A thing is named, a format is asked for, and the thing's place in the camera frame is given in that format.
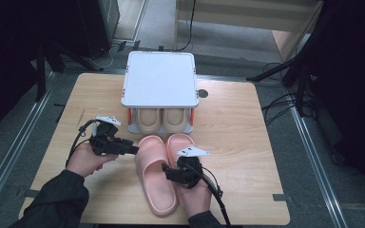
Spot white floor cable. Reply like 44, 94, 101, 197
87, 45, 119, 69

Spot pink slide slipper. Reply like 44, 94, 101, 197
164, 132, 197, 169
134, 134, 180, 219

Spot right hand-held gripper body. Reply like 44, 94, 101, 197
173, 145, 211, 190

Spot cream perforated clog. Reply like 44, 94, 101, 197
162, 107, 188, 134
134, 107, 163, 134

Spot person's right hand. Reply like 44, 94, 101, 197
173, 178, 213, 220

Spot dark cabinet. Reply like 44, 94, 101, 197
75, 0, 122, 60

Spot black tripod stand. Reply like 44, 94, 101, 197
246, 47, 319, 118
33, 40, 105, 103

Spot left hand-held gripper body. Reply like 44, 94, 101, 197
88, 115, 125, 157

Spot light wooden furniture frame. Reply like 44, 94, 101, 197
173, 0, 326, 64

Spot aluminium floor rail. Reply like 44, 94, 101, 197
0, 71, 57, 224
288, 104, 350, 228

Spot grey tape strip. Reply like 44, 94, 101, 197
272, 193, 295, 204
16, 188, 42, 200

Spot white shoe rack orange posts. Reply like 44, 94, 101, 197
121, 50, 201, 136

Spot bundle of black floor cables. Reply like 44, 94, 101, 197
260, 61, 316, 127

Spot person's left hand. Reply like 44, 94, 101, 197
65, 142, 120, 179

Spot right hand-held gripper black cable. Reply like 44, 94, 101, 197
199, 164, 233, 227

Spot black hanging cable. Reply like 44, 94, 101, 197
174, 0, 198, 53

